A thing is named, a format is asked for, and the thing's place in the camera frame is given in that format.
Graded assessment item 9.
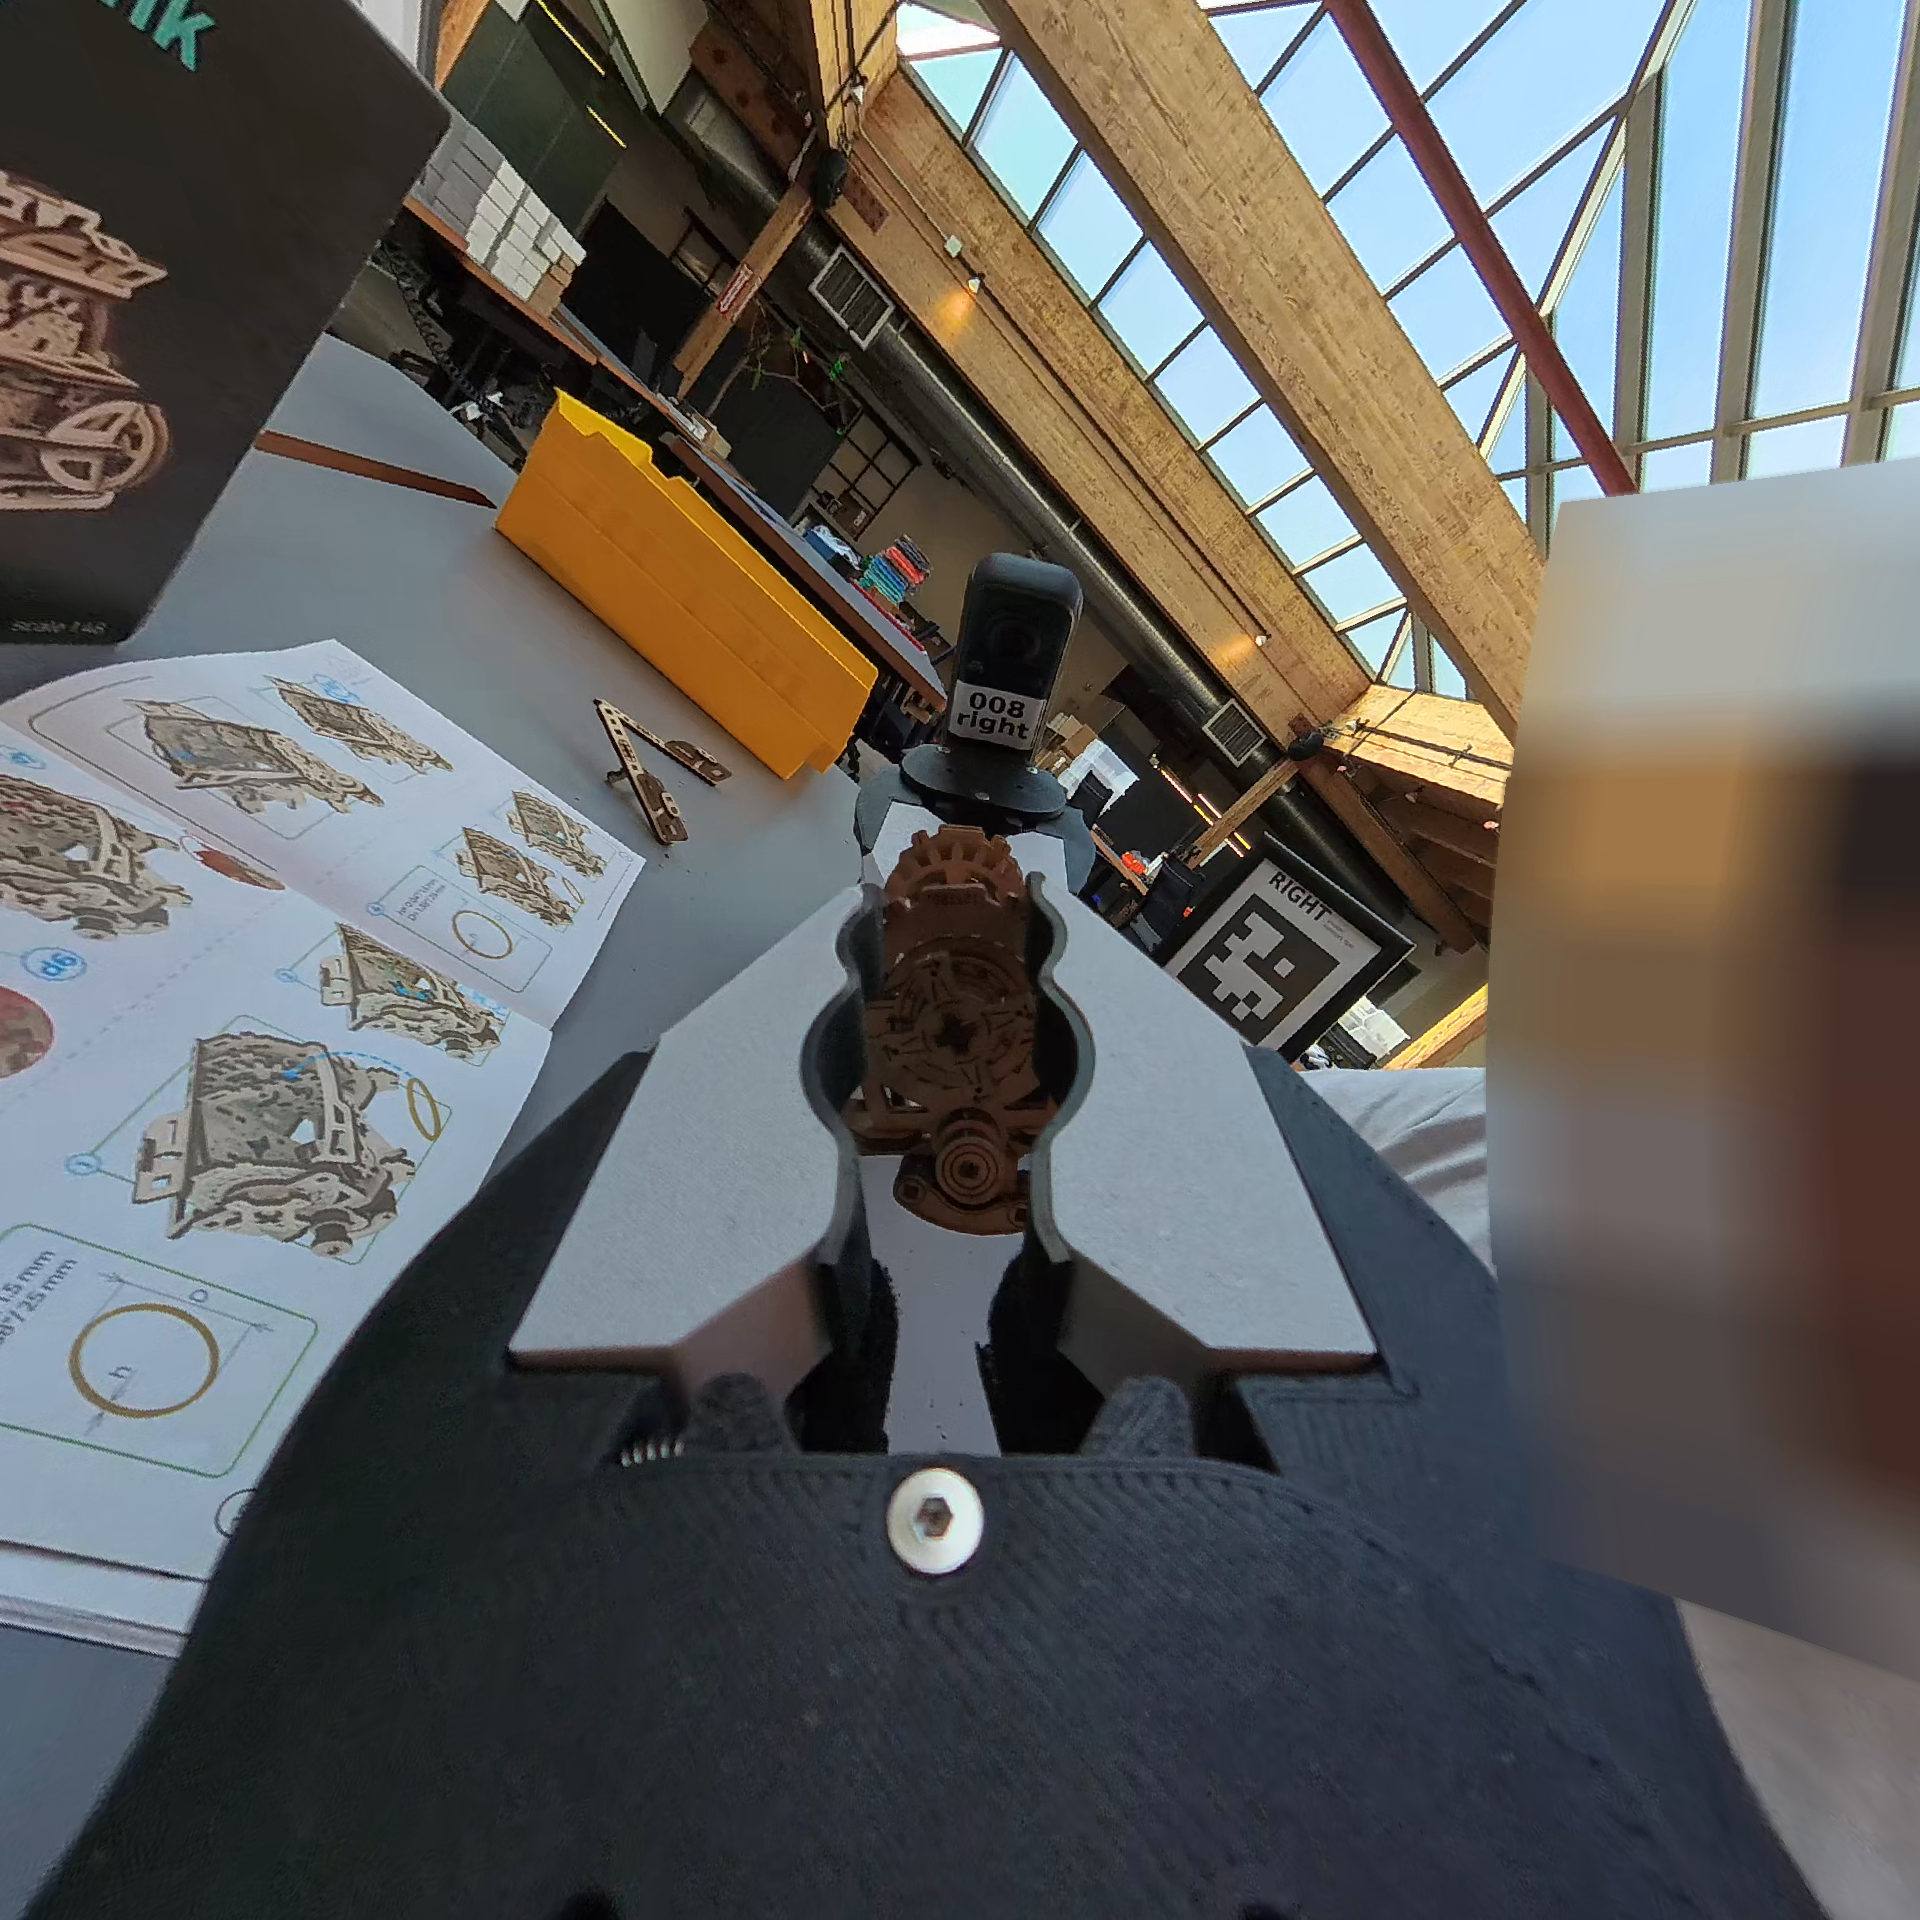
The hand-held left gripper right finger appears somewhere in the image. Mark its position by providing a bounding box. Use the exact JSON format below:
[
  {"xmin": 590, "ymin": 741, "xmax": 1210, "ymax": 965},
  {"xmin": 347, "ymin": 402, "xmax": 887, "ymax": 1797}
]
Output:
[{"xmin": 1025, "ymin": 881, "xmax": 1381, "ymax": 1421}]

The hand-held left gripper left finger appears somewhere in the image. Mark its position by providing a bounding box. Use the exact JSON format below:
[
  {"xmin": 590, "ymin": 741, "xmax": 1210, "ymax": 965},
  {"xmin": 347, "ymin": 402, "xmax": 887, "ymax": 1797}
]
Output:
[{"xmin": 507, "ymin": 881, "xmax": 871, "ymax": 1406}]

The wooden mechanical model body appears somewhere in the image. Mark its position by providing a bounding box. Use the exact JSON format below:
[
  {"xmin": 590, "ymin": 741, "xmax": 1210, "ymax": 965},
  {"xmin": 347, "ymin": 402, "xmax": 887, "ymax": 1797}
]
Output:
[{"xmin": 881, "ymin": 823, "xmax": 1036, "ymax": 906}]

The wooden gear plate assembly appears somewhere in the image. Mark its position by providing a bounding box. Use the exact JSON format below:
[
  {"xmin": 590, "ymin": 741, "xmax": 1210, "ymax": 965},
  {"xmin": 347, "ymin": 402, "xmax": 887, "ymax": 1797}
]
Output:
[{"xmin": 838, "ymin": 897, "xmax": 1059, "ymax": 1233}]

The grey desk with wooden edge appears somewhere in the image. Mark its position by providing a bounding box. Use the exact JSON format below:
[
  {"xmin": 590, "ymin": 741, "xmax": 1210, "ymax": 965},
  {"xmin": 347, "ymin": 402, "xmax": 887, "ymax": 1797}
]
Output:
[{"xmin": 279, "ymin": 334, "xmax": 520, "ymax": 504}]

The person's white clothing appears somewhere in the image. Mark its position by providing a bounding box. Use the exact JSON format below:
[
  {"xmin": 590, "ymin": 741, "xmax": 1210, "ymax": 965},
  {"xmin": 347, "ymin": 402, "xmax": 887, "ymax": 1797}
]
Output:
[{"xmin": 1295, "ymin": 1063, "xmax": 1502, "ymax": 1276}]

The perforated wooden strip piece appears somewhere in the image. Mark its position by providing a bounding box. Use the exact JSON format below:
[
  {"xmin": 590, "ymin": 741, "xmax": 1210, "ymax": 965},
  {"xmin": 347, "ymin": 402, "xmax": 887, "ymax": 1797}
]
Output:
[
  {"xmin": 594, "ymin": 695, "xmax": 690, "ymax": 845},
  {"xmin": 622, "ymin": 718, "xmax": 738, "ymax": 786}
]

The framed black white marker board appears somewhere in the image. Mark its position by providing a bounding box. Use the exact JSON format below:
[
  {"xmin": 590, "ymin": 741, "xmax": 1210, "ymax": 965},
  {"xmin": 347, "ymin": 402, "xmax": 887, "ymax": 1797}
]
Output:
[{"xmin": 1161, "ymin": 855, "xmax": 1422, "ymax": 1071}]

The yellow plastic bin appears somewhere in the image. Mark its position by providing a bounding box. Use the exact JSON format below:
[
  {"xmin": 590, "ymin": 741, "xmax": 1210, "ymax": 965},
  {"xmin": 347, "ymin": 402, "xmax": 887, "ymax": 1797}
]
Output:
[{"xmin": 495, "ymin": 389, "xmax": 881, "ymax": 781}]

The open instruction booklet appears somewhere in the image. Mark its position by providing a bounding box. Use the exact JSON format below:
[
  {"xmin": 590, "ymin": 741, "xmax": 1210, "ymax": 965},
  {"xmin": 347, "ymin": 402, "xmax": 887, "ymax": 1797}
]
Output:
[{"xmin": 0, "ymin": 636, "xmax": 651, "ymax": 1657}]

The stack of white boxes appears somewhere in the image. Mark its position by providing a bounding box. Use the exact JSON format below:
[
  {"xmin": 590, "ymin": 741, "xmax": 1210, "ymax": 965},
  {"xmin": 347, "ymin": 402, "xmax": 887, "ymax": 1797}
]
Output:
[{"xmin": 413, "ymin": 121, "xmax": 590, "ymax": 299}]

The black puzzle kit box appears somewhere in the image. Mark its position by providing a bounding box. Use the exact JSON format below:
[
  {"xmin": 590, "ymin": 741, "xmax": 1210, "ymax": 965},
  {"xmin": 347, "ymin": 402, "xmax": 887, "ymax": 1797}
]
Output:
[{"xmin": 0, "ymin": 0, "xmax": 450, "ymax": 646}]

